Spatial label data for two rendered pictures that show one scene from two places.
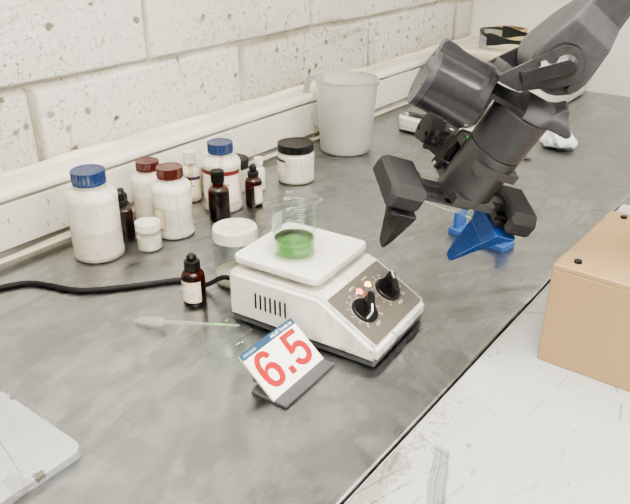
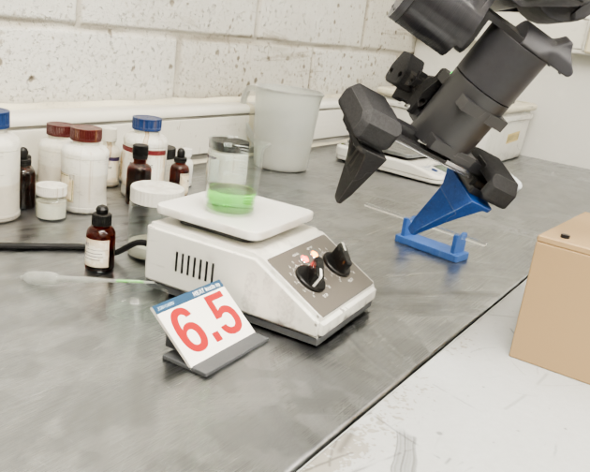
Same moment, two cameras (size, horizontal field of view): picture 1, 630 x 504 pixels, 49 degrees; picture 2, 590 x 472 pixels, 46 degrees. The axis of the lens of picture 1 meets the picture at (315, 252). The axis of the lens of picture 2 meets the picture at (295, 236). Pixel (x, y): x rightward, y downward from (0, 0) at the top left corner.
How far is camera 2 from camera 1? 19 cm
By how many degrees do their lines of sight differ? 11
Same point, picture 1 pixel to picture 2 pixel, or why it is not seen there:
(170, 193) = (83, 156)
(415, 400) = (369, 382)
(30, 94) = not seen: outside the picture
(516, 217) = (496, 180)
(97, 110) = (10, 64)
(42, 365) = not seen: outside the picture
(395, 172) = (367, 98)
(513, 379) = (484, 373)
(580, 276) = (569, 250)
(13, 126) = not seen: outside the picture
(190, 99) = (118, 80)
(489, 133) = (480, 61)
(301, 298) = (235, 256)
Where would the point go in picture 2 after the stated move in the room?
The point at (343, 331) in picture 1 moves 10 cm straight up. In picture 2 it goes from (284, 298) to (298, 188)
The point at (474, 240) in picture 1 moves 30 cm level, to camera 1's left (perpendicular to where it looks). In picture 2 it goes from (444, 209) to (123, 173)
